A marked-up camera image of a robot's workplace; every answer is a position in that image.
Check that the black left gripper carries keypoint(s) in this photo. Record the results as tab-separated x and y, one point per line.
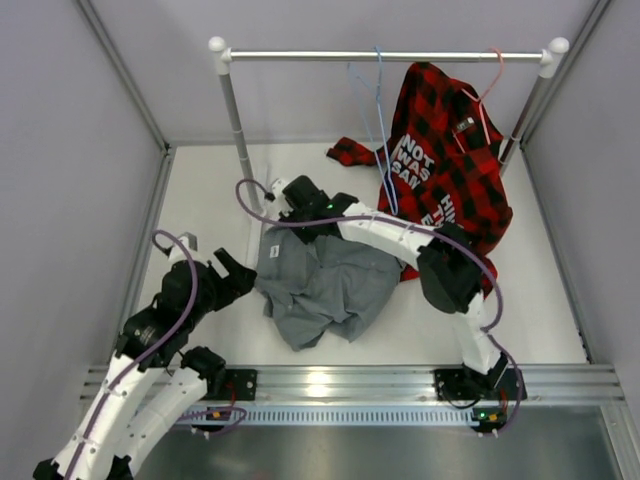
239	280

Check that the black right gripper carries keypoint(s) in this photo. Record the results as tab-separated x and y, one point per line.
288	215

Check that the grey button-up shirt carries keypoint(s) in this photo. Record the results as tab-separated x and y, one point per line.
329	285

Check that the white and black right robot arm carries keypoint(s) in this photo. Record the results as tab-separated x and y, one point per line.
451	275

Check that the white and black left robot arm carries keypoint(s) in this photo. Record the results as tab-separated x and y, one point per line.
152	377

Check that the red black plaid shirt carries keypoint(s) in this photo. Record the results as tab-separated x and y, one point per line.
443	155

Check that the silver clothes rack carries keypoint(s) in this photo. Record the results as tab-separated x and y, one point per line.
548	59

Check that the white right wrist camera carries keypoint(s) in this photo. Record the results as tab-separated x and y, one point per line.
275	190

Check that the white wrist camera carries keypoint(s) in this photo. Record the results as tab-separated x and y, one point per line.
182	244
275	190

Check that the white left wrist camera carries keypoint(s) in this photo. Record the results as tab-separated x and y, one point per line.
182	244

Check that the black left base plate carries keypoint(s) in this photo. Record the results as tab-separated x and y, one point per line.
239	385

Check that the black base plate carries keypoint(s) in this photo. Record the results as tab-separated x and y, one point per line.
466	385
239	385

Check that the aluminium mounting rail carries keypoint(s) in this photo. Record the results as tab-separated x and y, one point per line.
548	385

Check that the slotted grey cable duct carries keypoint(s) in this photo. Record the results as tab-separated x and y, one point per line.
421	415

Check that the pink wire hanger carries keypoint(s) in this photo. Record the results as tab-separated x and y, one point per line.
482	100

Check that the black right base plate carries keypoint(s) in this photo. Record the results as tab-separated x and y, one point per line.
466	385

